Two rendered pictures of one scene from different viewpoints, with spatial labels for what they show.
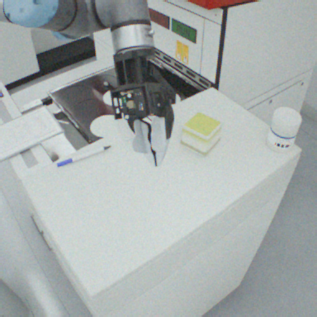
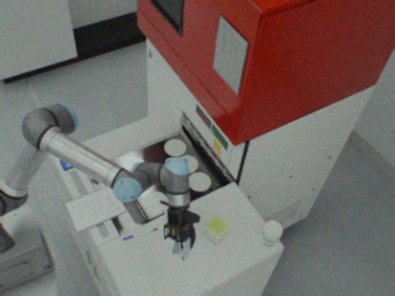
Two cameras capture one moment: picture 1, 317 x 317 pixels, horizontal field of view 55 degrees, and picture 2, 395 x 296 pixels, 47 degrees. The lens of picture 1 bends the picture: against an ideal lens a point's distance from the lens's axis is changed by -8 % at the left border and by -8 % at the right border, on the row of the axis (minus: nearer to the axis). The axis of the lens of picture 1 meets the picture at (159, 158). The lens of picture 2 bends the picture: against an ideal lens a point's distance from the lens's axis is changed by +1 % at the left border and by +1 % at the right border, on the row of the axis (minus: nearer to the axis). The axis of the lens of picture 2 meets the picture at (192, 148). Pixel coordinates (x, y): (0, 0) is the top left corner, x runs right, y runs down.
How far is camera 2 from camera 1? 104 cm
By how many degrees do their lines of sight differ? 6
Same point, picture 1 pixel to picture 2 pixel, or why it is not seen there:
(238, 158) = (237, 248)
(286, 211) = (308, 256)
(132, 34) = (178, 200)
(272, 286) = not seen: outside the picture
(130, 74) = (175, 218)
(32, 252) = (67, 266)
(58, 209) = (122, 271)
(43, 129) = (112, 207)
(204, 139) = (215, 237)
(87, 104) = not seen: hidden behind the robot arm
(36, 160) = (108, 232)
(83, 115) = not seen: hidden behind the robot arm
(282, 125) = (267, 235)
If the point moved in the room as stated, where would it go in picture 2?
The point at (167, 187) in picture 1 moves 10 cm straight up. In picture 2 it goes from (189, 264) to (190, 252)
